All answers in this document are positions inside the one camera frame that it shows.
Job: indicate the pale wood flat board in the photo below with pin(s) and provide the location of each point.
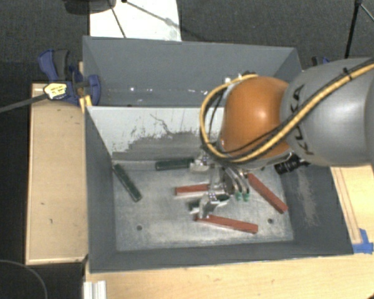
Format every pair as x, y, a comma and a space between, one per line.
56, 173

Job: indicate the black cylinder on white bracket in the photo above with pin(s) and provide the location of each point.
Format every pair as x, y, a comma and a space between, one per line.
288, 164

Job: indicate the grey metal bin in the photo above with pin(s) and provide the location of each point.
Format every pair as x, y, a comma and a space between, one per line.
162, 73

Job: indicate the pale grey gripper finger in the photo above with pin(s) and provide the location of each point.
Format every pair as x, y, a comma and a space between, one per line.
203, 210
212, 202

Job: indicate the red-brown flat block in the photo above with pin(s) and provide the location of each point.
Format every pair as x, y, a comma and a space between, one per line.
268, 193
233, 223
191, 190

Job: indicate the dark green flat block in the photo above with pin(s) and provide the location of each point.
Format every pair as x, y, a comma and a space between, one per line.
174, 164
127, 184
194, 203

